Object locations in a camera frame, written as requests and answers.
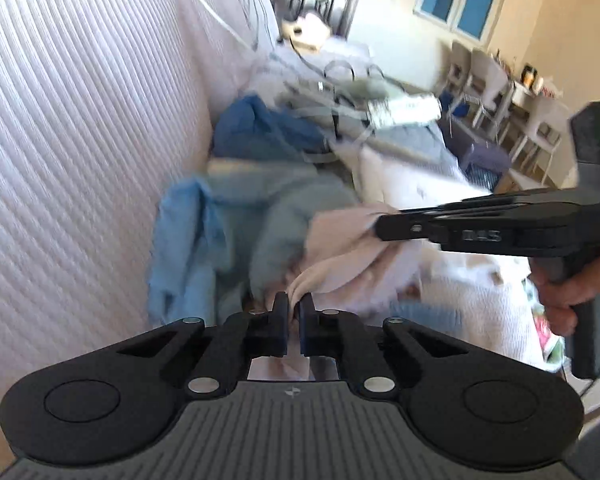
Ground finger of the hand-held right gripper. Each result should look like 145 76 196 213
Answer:
374 191 531 242

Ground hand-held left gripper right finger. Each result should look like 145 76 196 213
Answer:
299 292 474 396

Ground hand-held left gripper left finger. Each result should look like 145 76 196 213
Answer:
112 291 289 397

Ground cream sweatshirt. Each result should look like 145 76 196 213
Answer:
330 137 468 201

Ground pale pink pants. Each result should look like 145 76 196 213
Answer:
285 202 461 321

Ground grey-blue pants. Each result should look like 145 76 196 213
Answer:
207 157 366 301

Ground person's right hand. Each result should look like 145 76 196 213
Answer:
527 262 600 336

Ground grey flat cushion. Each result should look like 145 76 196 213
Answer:
375 122 456 166

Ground dark electric heater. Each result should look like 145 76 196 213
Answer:
440 115 513 191

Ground beige dining chair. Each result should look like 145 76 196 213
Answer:
447 40 476 96
510 95 572 161
467 49 512 128

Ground light blue shirt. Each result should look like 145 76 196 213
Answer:
147 175 261 326

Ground white dining table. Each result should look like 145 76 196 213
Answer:
507 62 568 111

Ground dark blue garment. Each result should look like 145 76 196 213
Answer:
212 94 331 161

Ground cream and brown plush toy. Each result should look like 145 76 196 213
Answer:
287 12 333 53

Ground grey printed cushion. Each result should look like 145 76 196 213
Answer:
200 0 286 68

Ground white cable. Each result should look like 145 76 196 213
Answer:
177 0 261 51

